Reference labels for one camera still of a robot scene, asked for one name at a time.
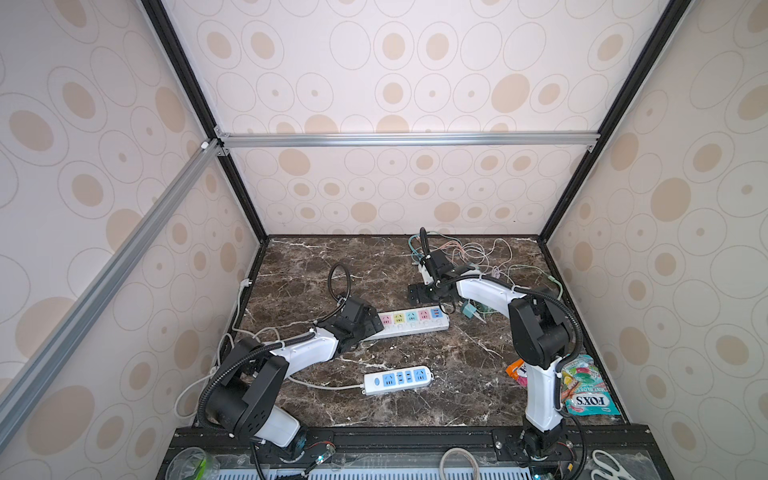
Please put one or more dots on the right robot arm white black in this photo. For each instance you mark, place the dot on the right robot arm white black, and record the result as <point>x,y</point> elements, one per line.
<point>545,333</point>

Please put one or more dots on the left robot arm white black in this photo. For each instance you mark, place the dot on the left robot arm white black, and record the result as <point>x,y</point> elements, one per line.
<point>240,398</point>

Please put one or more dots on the white scissors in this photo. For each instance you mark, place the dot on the white scissors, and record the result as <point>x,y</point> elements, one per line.
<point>607,467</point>

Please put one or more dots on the short white power strip blue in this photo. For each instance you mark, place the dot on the short white power strip blue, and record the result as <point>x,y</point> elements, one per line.
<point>397,380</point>

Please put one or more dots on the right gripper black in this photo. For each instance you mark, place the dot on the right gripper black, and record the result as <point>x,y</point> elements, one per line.
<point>422,298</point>

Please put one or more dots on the silver aluminium rail diagonal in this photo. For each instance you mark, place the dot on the silver aluminium rail diagonal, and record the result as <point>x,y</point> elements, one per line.
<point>39,372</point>

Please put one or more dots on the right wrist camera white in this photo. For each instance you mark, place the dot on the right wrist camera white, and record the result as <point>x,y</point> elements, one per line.
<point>427,278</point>

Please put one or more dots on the orange Fox's candy bag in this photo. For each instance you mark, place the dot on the orange Fox's candy bag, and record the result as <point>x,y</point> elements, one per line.
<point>518,372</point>

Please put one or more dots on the clear plastic cup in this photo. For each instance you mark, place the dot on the clear plastic cup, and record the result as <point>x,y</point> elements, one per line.
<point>193,463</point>

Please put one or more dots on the silver aluminium rail horizontal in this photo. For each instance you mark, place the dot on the silver aluminium rail horizontal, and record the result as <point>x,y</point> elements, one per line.
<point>443,139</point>

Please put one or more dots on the green Fox's candy bag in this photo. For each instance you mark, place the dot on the green Fox's candy bag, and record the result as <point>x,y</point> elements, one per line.
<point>584,391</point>

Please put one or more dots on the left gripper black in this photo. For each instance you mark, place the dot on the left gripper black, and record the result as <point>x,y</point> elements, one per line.
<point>369,328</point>

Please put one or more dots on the long white power strip pastel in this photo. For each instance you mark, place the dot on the long white power strip pastel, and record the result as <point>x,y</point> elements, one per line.
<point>411,322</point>

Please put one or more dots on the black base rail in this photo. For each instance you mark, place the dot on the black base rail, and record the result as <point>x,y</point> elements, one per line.
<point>576,443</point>

